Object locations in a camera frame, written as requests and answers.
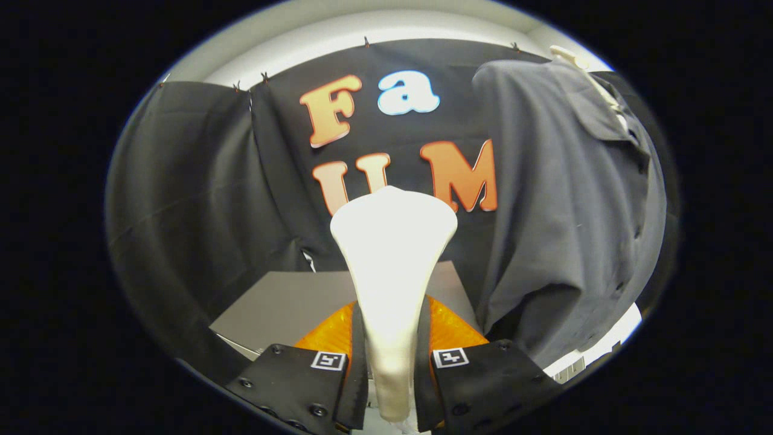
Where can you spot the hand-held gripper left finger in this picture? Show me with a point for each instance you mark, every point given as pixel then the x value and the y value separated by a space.
pixel 359 374

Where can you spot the black backdrop cloth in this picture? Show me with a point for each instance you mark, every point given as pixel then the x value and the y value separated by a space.
pixel 193 211

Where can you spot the grey button shirt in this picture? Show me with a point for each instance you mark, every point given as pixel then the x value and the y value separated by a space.
pixel 561 211

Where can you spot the white garment steamer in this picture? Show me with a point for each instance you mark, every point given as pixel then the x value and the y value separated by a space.
pixel 392 272

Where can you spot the cream mannequin torso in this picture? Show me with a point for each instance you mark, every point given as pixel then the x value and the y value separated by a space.
pixel 570 56

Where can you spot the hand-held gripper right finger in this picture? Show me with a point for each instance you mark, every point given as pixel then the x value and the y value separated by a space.
pixel 423 374

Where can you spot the grey drawer cabinet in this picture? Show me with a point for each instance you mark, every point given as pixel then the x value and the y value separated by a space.
pixel 290 302

